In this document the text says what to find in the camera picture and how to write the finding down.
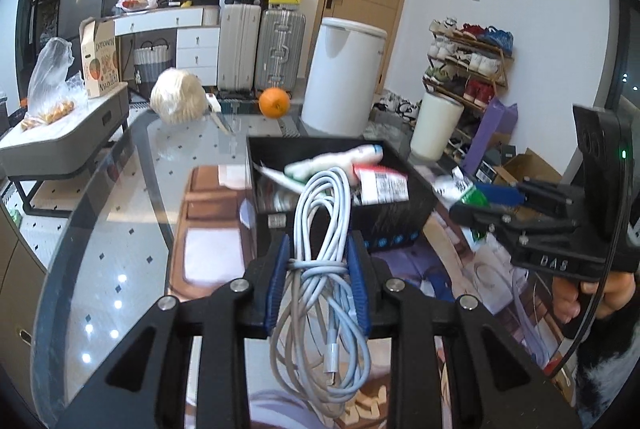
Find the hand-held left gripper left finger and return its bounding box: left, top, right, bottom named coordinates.
left=55, top=231, right=293, bottom=429

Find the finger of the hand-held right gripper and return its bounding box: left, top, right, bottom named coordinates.
left=448, top=201, right=578, bottom=251
left=472, top=178, right=577, bottom=210

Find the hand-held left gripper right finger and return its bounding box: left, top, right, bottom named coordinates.
left=345, top=231, right=583, bottom=429

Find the black box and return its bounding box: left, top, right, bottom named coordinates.
left=246, top=135, right=436, bottom=255

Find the white cable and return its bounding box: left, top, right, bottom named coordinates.
left=269, top=167, right=373, bottom=405

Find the white orange-edged heat pack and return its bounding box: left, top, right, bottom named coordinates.
left=352, top=164, right=411, bottom=206

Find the grey foil packet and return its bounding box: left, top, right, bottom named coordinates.
left=252, top=161, right=306, bottom=188

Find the white tube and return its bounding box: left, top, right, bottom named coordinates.
left=284, top=145, right=385, bottom=182

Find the person's right forearm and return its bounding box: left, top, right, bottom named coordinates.
left=572, top=309, right=640, bottom=429

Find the person's right hand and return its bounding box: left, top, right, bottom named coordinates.
left=552, top=271, right=640, bottom=326

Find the open cardboard box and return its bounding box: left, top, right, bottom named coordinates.
left=492, top=148, right=566, bottom=187

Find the purple bag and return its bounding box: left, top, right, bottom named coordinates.
left=460, top=98, right=518, bottom=180

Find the printed table mat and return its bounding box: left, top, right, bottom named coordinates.
left=170, top=164, right=576, bottom=429

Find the white trash bin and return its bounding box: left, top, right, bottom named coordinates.
left=410, top=91, right=465, bottom=161

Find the shoe rack with shoes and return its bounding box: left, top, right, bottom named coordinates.
left=422, top=16, right=516, bottom=110

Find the orange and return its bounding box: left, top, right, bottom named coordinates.
left=258, top=87, right=292, bottom=120

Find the large white cylindrical bin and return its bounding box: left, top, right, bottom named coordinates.
left=302, top=18, right=388, bottom=137

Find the plastic-wrapped cabbage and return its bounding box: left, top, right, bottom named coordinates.
left=150, top=68, right=210, bottom=126

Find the silver suitcase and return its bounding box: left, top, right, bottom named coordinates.
left=255, top=8, right=307, bottom=92

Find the white suitcase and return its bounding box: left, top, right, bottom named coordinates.
left=217, top=1, right=262, bottom=92

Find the white desk with drawers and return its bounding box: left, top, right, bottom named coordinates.
left=114, top=4, right=221, bottom=87

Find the grey white side table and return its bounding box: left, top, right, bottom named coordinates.
left=0, top=81, right=132, bottom=217

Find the woven basket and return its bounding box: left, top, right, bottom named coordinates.
left=132, top=36, right=173, bottom=84

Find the cardboard fruit box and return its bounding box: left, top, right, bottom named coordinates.
left=80, top=16, right=123, bottom=100

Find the clear plastic bag of snacks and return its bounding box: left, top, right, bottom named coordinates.
left=20, top=37, right=88, bottom=130

